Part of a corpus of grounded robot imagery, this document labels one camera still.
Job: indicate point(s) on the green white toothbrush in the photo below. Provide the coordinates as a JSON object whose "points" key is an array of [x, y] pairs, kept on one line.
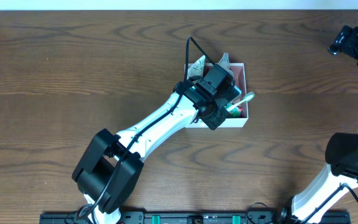
{"points": [[248, 97]]}

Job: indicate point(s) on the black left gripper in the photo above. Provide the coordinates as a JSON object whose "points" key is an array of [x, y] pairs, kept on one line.
{"points": [[225, 104]]}

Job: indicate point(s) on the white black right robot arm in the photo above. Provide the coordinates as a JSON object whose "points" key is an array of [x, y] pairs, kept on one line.
{"points": [[339, 175]]}

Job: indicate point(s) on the green Dettol soap bar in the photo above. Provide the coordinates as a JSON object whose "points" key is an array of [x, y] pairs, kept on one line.
{"points": [[235, 113]]}

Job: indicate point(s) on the white box pink interior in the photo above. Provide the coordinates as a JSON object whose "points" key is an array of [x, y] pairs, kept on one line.
{"points": [[240, 78]]}

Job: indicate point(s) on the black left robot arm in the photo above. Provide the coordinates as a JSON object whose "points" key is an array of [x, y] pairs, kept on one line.
{"points": [[111, 164]]}

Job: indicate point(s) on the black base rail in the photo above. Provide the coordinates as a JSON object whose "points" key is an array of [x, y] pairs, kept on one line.
{"points": [[256, 215]]}

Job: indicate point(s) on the clear pump soap bottle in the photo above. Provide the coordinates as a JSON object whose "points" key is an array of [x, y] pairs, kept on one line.
{"points": [[225, 64]]}

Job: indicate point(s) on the white cream shampoo tube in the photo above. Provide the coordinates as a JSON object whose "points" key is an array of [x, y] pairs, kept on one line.
{"points": [[197, 68]]}

